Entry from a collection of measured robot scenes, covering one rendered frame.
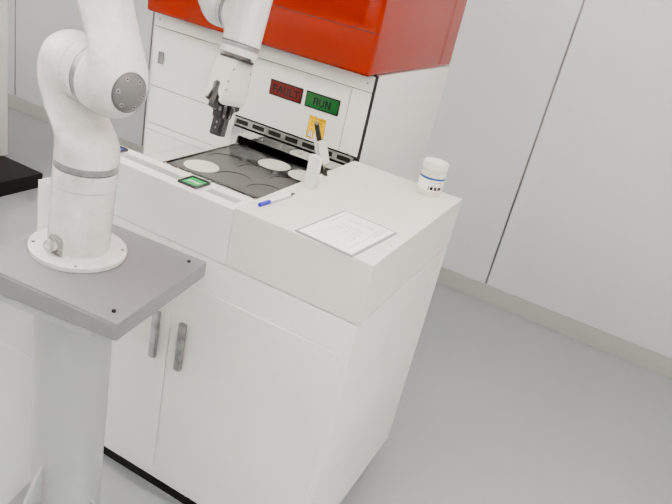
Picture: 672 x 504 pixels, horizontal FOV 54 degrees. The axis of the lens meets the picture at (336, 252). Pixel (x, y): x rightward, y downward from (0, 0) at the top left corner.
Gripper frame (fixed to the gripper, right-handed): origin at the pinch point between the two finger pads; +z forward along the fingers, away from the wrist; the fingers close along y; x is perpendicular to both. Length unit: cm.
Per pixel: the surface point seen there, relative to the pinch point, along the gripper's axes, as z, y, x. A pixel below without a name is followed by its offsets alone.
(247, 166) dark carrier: 13.1, -42.0, -14.6
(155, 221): 26.8, -1.2, -11.3
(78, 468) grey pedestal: 83, 17, -2
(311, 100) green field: -10, -57, -8
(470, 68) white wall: -45, -202, -2
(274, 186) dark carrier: 14.5, -35.1, -0.7
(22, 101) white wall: 58, -223, -311
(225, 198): 15.5, -3.4, 4.4
